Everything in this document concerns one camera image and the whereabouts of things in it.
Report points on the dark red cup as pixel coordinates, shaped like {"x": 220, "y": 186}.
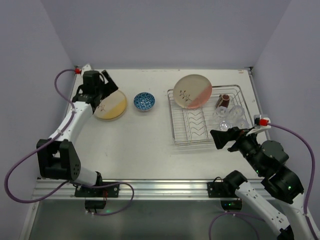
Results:
{"x": 223, "y": 101}

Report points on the metal wire dish rack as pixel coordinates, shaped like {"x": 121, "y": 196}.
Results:
{"x": 192, "y": 126}

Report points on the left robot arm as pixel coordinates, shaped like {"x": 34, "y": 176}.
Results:
{"x": 57, "y": 156}

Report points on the clear glass front right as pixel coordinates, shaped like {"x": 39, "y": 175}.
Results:
{"x": 242, "y": 123}

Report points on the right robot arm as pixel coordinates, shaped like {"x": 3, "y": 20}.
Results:
{"x": 268, "y": 160}

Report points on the clear glass back left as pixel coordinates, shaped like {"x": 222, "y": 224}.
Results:
{"x": 220, "y": 114}

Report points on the clear glass back right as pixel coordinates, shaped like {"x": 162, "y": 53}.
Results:
{"x": 235, "y": 113}

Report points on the blue patterned bowl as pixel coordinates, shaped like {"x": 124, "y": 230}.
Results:
{"x": 144, "y": 101}

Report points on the clear glass front left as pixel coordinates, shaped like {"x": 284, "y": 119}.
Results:
{"x": 224, "y": 125}

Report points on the aluminium mounting rail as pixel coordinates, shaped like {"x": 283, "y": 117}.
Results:
{"x": 176, "y": 190}

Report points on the cream plate back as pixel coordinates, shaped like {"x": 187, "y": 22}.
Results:
{"x": 192, "y": 91}

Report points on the clear glass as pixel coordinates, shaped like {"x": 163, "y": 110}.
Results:
{"x": 224, "y": 125}
{"x": 235, "y": 113}
{"x": 242, "y": 123}
{"x": 220, "y": 114}

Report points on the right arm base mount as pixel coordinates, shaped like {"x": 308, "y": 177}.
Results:
{"x": 224, "y": 188}

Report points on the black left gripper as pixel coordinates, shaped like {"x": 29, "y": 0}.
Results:
{"x": 105, "y": 86}

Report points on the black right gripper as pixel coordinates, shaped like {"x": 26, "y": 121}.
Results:
{"x": 235, "y": 140}

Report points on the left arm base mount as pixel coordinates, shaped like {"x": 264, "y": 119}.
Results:
{"x": 96, "y": 198}

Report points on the cream plate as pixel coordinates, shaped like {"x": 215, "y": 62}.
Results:
{"x": 112, "y": 107}
{"x": 192, "y": 91}

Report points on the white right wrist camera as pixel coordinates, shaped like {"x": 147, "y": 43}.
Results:
{"x": 261, "y": 124}

